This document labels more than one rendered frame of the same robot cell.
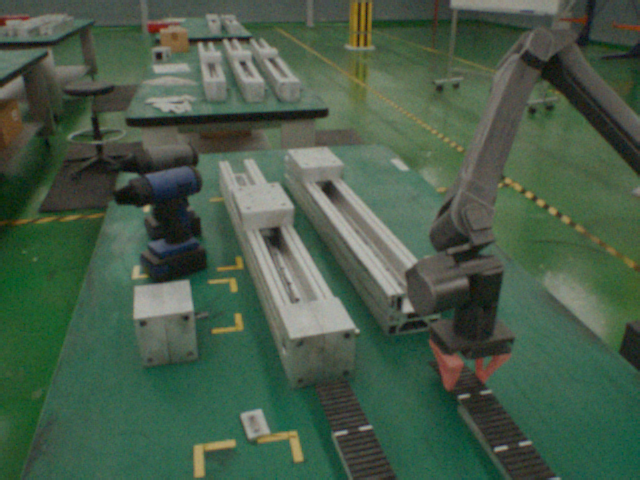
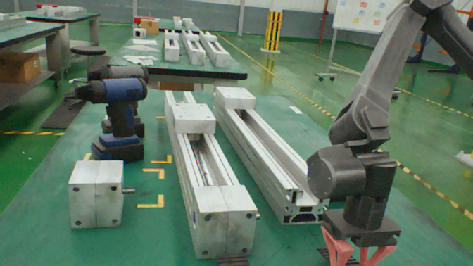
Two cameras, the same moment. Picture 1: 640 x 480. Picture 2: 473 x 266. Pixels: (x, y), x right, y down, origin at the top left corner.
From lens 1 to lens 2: 0.21 m
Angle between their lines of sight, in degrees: 7
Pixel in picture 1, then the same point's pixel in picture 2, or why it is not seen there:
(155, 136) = not seen: hidden behind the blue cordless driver
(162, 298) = (97, 171)
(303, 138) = not seen: hidden behind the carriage
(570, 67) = (448, 20)
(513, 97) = (403, 34)
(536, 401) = not seen: outside the picture
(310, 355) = (215, 230)
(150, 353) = (79, 216)
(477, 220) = (375, 119)
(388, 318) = (284, 209)
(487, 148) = (382, 67)
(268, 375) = (177, 245)
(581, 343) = (448, 248)
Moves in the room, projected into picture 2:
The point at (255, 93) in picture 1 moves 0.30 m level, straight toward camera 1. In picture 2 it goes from (198, 59) to (198, 66)
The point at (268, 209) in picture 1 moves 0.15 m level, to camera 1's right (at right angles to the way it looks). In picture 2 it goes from (196, 118) to (251, 124)
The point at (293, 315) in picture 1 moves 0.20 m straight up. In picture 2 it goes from (205, 194) to (213, 85)
